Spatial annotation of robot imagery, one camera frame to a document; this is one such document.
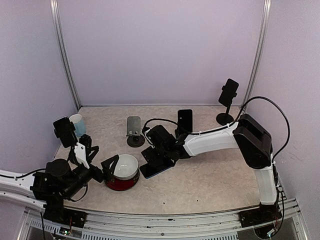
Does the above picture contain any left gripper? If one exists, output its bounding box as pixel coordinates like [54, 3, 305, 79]
[63, 155, 119, 199]

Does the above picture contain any round-base plate phone stand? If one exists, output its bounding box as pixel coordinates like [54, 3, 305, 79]
[126, 116, 145, 148]

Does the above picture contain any black folding phone stand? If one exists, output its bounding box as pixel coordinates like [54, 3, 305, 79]
[174, 127, 186, 139]

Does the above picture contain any silver-edged black smartphone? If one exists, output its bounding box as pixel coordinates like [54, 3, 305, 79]
[52, 116, 77, 148]

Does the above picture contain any blue-edged black smartphone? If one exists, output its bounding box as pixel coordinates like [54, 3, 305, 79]
[177, 109, 193, 133]

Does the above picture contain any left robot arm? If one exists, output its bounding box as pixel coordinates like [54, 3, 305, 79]
[1, 146, 120, 224]

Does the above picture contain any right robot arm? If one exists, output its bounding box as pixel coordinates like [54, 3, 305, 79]
[141, 114, 279, 222]

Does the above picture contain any white ceramic bowl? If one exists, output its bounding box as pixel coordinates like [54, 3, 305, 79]
[113, 154, 139, 181]

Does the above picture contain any red floral plate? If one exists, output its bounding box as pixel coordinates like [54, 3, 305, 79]
[104, 171, 140, 192]

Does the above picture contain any light blue mug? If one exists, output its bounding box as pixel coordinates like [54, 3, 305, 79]
[69, 114, 86, 138]

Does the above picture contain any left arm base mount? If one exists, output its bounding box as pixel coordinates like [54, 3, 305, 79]
[43, 198, 87, 229]

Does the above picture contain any right camera cable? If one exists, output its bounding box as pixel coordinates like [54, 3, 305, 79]
[239, 96, 292, 161]

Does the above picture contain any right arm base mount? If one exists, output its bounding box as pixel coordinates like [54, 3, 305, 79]
[238, 202, 282, 228]

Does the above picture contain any right aluminium frame post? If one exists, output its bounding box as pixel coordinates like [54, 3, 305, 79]
[241, 0, 272, 107]

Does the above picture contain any aluminium frame post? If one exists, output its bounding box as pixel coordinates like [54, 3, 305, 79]
[50, 0, 82, 111]
[241, 0, 272, 107]

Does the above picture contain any left aluminium frame post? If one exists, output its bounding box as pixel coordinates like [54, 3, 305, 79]
[50, 0, 82, 111]

